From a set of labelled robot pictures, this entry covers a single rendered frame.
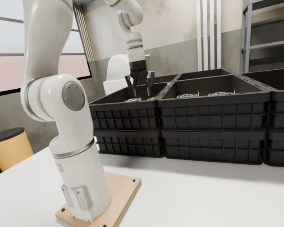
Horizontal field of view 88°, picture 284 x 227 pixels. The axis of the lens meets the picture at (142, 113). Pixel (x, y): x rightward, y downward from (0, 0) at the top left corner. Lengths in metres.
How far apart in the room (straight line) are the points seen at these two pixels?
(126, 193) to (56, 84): 0.32
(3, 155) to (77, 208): 1.79
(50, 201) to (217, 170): 0.52
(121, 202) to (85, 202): 0.10
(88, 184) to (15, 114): 2.27
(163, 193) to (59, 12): 0.49
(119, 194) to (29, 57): 0.38
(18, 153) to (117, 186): 1.77
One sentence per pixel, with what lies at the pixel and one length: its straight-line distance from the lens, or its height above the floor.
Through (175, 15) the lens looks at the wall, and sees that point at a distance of 2.85.
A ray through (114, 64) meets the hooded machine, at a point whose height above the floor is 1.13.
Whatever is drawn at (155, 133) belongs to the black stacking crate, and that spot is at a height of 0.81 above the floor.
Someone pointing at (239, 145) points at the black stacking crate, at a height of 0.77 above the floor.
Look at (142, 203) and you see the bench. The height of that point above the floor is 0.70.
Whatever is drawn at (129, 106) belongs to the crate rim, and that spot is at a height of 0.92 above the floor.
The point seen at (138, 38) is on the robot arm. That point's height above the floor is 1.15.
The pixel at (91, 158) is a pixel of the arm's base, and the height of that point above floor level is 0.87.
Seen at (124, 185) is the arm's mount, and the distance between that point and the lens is 0.48.
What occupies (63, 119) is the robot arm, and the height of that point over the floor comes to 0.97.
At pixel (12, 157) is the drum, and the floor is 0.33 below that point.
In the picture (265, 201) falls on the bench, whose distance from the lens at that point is 0.49.
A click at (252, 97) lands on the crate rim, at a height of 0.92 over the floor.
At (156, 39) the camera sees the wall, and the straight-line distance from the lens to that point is 2.90.
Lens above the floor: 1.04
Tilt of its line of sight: 18 degrees down
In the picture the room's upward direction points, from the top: 10 degrees counter-clockwise
